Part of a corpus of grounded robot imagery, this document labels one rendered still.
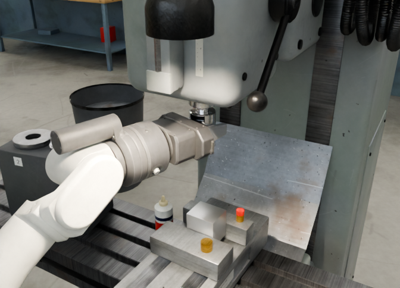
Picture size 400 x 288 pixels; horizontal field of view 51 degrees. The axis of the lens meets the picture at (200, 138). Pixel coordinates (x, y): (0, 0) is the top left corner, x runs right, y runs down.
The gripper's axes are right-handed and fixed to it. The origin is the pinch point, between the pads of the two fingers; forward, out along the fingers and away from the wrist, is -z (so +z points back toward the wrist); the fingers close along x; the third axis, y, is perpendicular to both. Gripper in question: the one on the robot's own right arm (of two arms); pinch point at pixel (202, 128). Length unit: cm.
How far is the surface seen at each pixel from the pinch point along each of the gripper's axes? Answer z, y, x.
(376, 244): -154, 121, 20
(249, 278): -5.1, 31.5, -9.0
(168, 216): -0.7, 25.0, 11.1
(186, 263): 7.4, 23.5, -4.1
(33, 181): 17.9, 20.0, 36.7
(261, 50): -2.9, -15.0, -9.5
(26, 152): 17.7, 13.1, 38.4
